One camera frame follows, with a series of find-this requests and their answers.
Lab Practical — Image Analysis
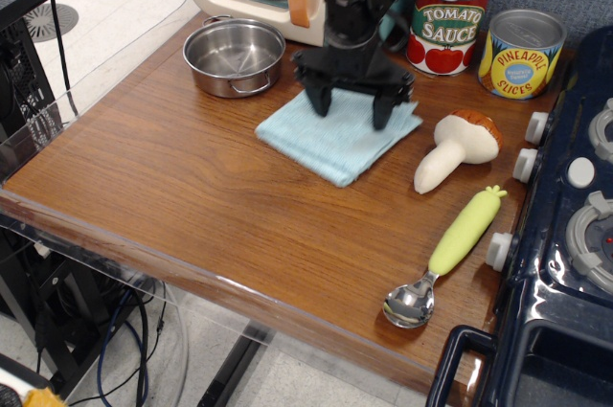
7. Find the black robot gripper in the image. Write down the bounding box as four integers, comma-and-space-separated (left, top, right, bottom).
291, 22, 414, 130

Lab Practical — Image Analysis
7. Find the green handled metal spoon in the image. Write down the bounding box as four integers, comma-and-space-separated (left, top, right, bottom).
382, 185, 508, 329

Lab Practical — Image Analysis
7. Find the plush toy mushroom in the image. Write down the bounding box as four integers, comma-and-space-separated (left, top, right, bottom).
414, 109, 503, 194

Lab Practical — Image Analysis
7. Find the tomato sauce can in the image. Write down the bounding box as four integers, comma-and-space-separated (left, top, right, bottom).
406, 0, 489, 76

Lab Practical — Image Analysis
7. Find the stainless steel pot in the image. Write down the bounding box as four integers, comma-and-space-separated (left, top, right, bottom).
183, 15, 286, 99

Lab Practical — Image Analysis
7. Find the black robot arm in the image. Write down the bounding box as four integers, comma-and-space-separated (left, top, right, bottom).
292, 0, 414, 130

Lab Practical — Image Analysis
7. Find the dark blue toy stove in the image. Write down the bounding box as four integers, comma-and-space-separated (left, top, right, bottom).
427, 27, 612, 406

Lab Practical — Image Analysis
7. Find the light blue cloth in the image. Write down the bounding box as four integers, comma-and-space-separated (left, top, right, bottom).
255, 89, 422, 188

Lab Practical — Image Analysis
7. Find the pineapple slices can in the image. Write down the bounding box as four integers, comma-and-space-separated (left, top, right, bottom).
478, 9, 567, 101

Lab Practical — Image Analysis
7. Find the black table leg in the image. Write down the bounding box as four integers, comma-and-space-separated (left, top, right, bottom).
196, 325, 269, 407

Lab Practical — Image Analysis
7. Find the blue floor cable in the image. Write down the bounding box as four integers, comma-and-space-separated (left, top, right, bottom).
95, 287, 150, 407

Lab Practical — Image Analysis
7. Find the round floor vent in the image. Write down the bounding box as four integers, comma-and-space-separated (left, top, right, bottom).
24, 3, 79, 38

